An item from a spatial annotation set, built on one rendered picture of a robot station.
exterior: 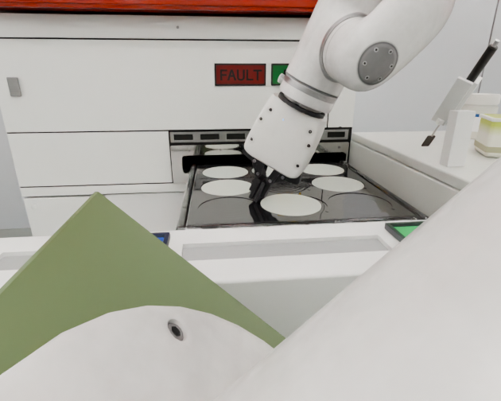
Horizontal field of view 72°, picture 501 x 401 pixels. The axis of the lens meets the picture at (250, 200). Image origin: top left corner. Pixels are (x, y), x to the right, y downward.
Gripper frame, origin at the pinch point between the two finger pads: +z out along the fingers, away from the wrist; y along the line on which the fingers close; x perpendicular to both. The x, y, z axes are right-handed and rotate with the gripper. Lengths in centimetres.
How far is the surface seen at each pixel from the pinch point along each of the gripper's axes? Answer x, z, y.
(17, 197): 89, 143, -163
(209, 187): 2.8, 6.7, -9.4
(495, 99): 38, -28, 29
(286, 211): -3.4, -0.6, 6.1
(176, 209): 7.4, 18.7, -16.2
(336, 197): 6.4, -3.1, 11.7
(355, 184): 15.1, -4.1, 13.6
